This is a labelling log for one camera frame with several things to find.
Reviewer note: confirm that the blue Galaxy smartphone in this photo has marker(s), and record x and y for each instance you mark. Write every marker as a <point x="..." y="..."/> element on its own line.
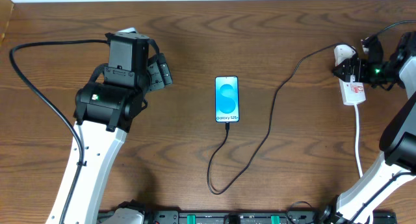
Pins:
<point x="227" y="99"/>

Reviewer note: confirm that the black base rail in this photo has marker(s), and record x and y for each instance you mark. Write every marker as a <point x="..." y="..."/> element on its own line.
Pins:
<point x="175" y="217"/>

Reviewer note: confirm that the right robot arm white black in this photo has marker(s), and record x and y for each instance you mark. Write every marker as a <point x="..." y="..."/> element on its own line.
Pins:
<point x="395" y="164"/>

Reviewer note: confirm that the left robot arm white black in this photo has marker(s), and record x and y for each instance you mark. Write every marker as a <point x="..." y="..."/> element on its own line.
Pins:
<point x="104" y="111"/>

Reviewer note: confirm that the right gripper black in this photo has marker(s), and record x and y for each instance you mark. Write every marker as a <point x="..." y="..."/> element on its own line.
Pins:
<point x="354" y="70"/>

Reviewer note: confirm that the white power strip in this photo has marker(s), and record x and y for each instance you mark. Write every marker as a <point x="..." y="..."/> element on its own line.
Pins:
<point x="352" y="92"/>

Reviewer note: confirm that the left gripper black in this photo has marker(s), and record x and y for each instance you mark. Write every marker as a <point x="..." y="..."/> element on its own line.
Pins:
<point x="159" y="73"/>

